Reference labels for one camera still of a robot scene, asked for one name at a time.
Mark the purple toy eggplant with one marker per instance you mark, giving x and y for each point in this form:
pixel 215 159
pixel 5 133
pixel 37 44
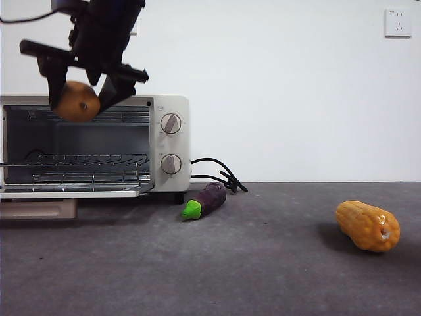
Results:
pixel 212 199

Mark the oven knob with short tick scale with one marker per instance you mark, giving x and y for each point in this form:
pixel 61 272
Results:
pixel 171 164

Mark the yellow toy corn cob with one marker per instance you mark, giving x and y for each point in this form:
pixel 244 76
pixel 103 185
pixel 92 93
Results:
pixel 361 227

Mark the oven knob with long tick scale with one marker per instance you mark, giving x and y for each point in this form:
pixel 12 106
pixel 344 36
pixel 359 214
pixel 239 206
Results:
pixel 171 124

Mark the cream toaster oven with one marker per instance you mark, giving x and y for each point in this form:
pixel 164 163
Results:
pixel 171 145

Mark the brown toy potato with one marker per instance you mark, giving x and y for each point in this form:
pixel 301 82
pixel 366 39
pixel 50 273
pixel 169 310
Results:
pixel 77 102

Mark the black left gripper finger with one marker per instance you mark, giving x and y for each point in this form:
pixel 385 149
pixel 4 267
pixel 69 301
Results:
pixel 54 79
pixel 115 90

